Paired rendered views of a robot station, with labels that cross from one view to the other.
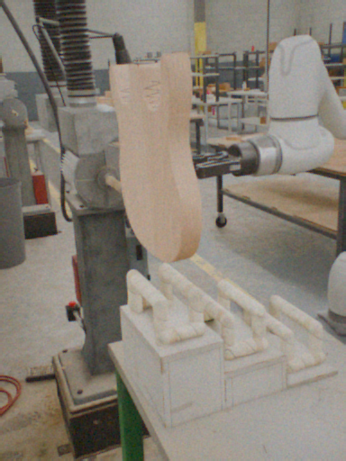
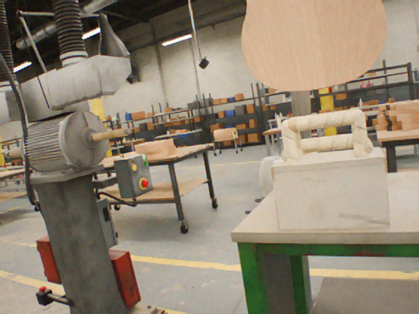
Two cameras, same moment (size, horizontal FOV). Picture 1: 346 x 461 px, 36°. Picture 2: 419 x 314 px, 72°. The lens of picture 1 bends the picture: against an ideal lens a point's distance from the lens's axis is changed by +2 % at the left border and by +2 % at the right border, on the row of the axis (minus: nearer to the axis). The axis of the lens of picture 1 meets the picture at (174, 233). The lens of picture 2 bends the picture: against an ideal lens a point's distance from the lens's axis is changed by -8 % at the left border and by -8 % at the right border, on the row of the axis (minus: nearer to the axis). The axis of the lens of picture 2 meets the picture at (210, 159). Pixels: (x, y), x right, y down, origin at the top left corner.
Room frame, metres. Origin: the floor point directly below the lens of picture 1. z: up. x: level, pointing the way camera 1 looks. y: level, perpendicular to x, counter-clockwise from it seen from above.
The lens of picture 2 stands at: (0.73, 0.76, 1.25)
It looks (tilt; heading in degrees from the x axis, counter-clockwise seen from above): 7 degrees down; 319
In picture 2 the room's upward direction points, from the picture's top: 10 degrees counter-clockwise
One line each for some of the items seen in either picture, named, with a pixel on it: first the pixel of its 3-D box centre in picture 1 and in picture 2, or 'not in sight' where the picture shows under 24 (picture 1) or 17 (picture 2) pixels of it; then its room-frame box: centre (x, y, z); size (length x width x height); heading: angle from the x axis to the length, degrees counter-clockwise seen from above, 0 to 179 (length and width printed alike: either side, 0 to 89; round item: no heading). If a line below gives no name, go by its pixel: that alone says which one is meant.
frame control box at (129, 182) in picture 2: not in sight; (122, 182); (2.25, 0.06, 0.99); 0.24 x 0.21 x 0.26; 20
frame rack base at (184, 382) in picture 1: (169, 354); (331, 188); (1.11, 0.03, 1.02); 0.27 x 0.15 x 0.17; 24
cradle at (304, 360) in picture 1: (304, 360); not in sight; (1.15, -0.30, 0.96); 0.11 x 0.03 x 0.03; 114
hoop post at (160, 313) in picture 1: (161, 323); (360, 137); (1.02, 0.04, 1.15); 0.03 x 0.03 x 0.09
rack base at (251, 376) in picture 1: (226, 353); not in sight; (1.17, -0.11, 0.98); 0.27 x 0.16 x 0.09; 24
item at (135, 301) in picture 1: (134, 293); (289, 144); (1.17, 0.10, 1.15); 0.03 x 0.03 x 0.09
